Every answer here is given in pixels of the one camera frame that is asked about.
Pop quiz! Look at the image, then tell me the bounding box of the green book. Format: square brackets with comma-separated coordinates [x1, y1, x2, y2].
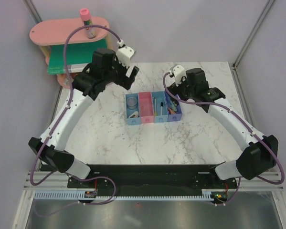
[47, 39, 107, 75]

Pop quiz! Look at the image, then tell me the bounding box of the orange highlighter marker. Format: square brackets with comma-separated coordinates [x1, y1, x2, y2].
[168, 107, 178, 114]

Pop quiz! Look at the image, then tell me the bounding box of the light blue bin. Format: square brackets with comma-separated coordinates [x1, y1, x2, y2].
[151, 91, 168, 123]
[125, 93, 141, 125]

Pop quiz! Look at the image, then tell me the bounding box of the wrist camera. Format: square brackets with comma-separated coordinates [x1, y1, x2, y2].
[169, 64, 186, 86]
[116, 46, 136, 68]

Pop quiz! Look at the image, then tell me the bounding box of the dark blue plastic bin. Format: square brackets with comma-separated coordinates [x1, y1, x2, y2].
[164, 91, 182, 122]

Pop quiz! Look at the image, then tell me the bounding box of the yellow capped pen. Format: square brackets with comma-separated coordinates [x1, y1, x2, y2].
[153, 98, 157, 116]

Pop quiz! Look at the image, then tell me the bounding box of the pink capped bottle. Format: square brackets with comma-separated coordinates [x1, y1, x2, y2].
[79, 8, 96, 39]

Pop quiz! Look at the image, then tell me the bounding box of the aluminium frame post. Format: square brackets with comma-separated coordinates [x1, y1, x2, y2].
[230, 0, 276, 71]
[23, 0, 42, 23]

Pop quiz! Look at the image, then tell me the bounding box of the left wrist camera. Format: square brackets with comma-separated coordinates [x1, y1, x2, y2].
[116, 46, 136, 68]

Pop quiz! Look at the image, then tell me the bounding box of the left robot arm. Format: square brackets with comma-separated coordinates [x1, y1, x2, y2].
[29, 46, 139, 187]

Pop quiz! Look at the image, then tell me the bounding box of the aluminium frame post right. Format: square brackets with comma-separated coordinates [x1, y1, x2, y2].
[230, 0, 276, 71]

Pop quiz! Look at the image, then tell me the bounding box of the white cable duct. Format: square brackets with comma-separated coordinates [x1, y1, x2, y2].
[33, 189, 215, 201]

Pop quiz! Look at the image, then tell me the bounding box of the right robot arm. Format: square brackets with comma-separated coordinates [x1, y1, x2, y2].
[165, 65, 278, 188]

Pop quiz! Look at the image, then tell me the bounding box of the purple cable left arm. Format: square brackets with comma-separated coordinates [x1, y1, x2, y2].
[30, 25, 124, 217]

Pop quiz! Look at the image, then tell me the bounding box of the pink wooden shelf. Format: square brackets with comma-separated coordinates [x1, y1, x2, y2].
[30, 18, 113, 88]

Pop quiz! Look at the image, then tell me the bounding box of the aluminium frame post left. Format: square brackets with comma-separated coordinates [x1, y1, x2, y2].
[23, 0, 42, 23]

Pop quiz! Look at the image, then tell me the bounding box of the green eraser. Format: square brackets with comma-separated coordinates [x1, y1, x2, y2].
[170, 100, 178, 108]

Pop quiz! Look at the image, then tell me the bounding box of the clear round pin jar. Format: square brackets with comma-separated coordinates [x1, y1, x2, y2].
[126, 96, 138, 110]

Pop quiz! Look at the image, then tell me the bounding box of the black white pen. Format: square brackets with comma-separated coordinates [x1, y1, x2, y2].
[160, 102, 163, 116]

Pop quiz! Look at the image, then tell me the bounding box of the pink plastic bin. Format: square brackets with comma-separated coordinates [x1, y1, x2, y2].
[138, 92, 155, 124]

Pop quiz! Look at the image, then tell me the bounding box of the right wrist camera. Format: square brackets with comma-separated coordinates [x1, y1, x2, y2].
[169, 64, 186, 86]

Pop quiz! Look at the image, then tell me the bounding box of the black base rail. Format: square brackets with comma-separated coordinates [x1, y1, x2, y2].
[67, 165, 237, 196]

